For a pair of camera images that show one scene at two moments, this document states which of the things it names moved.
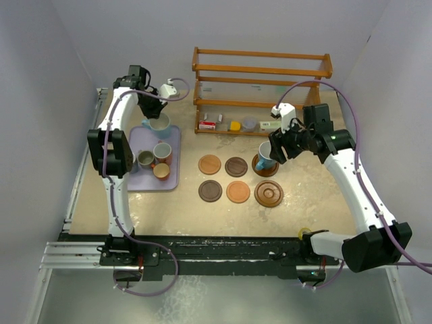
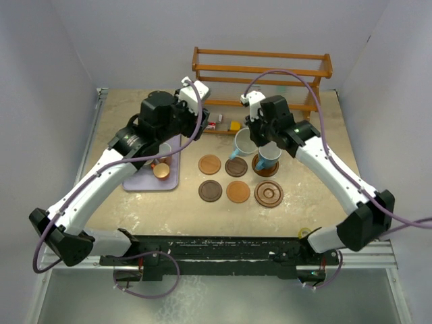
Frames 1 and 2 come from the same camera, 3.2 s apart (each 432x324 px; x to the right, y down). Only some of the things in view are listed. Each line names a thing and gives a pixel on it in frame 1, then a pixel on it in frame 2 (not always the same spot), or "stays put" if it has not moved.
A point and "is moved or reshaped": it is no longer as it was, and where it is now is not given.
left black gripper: x=154 y=113 -> x=192 y=118
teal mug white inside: x=264 y=161 stays put
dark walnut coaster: x=236 y=167 stays put
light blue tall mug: x=160 y=127 is moved or reshaped
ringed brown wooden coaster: x=267 y=172 stays put
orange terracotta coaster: x=237 y=192 stays put
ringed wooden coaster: x=268 y=193 stays put
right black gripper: x=278 y=140 -> x=252 y=125
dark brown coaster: x=210 y=190 stays put
